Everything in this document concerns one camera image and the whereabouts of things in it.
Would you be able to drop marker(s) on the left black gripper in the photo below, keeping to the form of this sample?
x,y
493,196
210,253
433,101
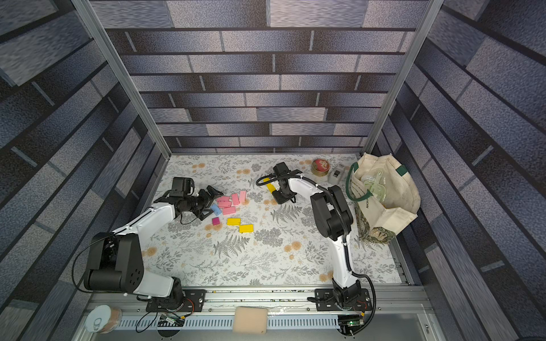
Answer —
x,y
214,195

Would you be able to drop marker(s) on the pink block two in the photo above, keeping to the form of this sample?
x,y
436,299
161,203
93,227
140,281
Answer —
x,y
224,204

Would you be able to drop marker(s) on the pink block three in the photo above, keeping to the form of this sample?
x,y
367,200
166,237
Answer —
x,y
235,199

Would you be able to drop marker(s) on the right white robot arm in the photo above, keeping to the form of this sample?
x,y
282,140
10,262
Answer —
x,y
333,219

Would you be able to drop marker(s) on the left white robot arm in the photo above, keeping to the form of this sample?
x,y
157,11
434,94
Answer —
x,y
115,262

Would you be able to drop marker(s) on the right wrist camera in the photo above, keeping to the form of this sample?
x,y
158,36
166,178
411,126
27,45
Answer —
x,y
281,169

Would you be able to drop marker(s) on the beige sponge pad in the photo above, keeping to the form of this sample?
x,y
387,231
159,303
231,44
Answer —
x,y
250,320

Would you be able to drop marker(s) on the floral table mat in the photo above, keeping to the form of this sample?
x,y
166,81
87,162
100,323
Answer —
x,y
284,247

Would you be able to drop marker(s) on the round red lid tin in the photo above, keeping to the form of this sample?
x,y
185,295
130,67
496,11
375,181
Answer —
x,y
320,167

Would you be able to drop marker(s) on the cream tote bag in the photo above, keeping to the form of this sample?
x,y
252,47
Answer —
x,y
385,195

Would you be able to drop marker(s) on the blue block three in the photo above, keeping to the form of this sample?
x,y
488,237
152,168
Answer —
x,y
216,209

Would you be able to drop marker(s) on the yellow block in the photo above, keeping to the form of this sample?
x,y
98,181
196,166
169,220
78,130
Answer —
x,y
246,228
271,187
233,222

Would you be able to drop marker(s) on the aluminium rail base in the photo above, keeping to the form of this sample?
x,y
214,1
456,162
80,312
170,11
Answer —
x,y
397,313

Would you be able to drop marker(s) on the small white box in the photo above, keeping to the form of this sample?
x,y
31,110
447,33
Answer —
x,y
336,174

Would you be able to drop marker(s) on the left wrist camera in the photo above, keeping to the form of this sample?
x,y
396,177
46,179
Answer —
x,y
182,187

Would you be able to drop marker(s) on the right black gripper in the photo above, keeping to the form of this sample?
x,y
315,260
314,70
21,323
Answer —
x,y
282,195

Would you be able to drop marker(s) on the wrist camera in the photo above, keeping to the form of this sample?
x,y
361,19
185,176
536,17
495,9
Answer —
x,y
182,187
281,169

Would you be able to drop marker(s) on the pink block five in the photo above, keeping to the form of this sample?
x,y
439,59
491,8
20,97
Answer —
x,y
229,210

